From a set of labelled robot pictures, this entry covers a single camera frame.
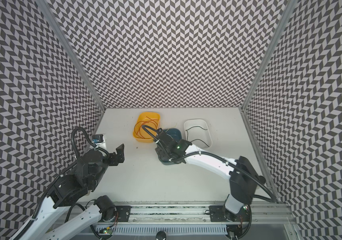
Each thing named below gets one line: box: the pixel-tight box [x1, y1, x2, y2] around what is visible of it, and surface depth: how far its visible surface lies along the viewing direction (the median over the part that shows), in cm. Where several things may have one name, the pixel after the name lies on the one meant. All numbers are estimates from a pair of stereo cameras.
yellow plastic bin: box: [133, 112, 161, 143], surface depth 110 cm
